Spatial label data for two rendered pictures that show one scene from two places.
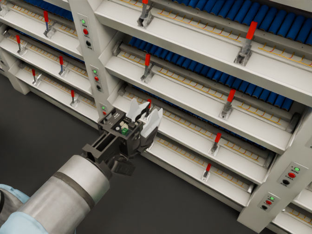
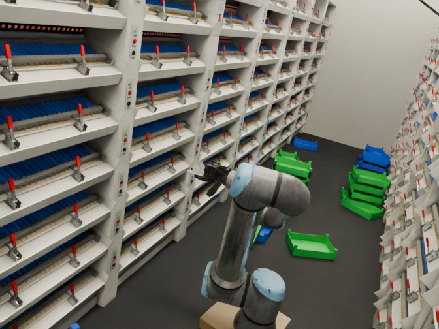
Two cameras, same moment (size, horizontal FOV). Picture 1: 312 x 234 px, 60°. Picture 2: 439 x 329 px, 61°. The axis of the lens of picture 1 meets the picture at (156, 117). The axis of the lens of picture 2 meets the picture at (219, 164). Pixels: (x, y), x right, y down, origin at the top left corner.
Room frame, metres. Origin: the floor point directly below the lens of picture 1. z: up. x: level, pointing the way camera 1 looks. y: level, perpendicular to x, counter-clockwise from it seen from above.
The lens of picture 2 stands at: (0.64, 1.70, 1.40)
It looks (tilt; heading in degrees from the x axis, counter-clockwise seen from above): 22 degrees down; 258
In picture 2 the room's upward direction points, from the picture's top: 11 degrees clockwise
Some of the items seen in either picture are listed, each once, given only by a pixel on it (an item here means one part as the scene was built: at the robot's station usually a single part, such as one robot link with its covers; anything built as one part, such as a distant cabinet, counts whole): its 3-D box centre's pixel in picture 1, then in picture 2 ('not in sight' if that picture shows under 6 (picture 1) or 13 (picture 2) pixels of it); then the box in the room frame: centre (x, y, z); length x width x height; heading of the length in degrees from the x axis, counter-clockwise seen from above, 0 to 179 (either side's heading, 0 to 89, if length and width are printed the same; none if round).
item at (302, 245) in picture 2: not in sight; (310, 244); (-0.55, -0.36, 0.04); 0.30 x 0.20 x 0.08; 176
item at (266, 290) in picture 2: not in sight; (262, 294); (0.08, 0.50, 0.34); 0.17 x 0.15 x 0.18; 162
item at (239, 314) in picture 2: not in sight; (257, 318); (0.08, 0.50, 0.20); 0.19 x 0.19 x 0.10
